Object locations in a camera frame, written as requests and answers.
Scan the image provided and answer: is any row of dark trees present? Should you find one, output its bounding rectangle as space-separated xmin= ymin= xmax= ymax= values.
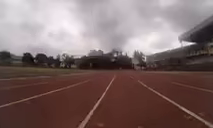
xmin=0 ymin=49 xmax=147 ymax=70

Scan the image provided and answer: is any grandstand building with roof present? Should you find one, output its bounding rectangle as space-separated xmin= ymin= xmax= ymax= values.
xmin=145 ymin=12 xmax=213 ymax=72

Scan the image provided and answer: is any red running track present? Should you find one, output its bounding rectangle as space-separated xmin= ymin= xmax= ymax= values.
xmin=0 ymin=69 xmax=213 ymax=128

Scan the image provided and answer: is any green grass field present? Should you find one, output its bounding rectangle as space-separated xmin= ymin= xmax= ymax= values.
xmin=0 ymin=65 xmax=92 ymax=80

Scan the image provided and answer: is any dark low building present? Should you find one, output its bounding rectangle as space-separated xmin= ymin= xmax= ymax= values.
xmin=75 ymin=49 xmax=134 ymax=71

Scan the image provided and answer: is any pale long building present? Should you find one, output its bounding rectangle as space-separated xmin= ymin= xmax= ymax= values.
xmin=0 ymin=51 xmax=25 ymax=66

